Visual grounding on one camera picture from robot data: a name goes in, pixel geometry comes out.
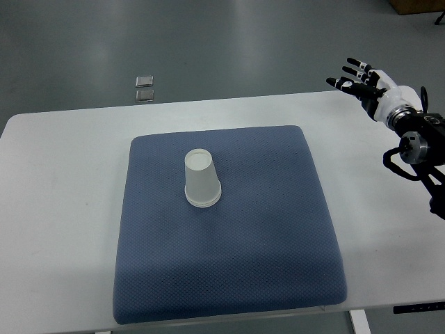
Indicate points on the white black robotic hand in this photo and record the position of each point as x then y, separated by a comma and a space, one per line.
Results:
380, 96

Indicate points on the white paper cup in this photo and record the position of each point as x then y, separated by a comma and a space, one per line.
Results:
201, 180
203, 204

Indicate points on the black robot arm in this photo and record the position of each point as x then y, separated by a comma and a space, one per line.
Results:
420, 151

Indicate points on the brown cardboard box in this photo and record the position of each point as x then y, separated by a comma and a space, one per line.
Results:
410, 7

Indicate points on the black tripod leg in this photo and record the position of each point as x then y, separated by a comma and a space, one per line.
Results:
439, 19

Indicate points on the blue textured cushion mat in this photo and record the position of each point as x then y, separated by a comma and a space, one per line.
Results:
267, 244

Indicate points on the black table control panel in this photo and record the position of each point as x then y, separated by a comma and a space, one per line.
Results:
415, 308

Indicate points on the white table leg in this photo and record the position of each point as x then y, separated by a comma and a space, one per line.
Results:
359, 322

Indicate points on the lower metal floor plate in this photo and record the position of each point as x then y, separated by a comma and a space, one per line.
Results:
144, 95

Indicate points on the metal floor plate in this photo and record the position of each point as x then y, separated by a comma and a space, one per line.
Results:
144, 95
144, 81

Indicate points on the upper metal floor plate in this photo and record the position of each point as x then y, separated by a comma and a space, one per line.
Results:
144, 81

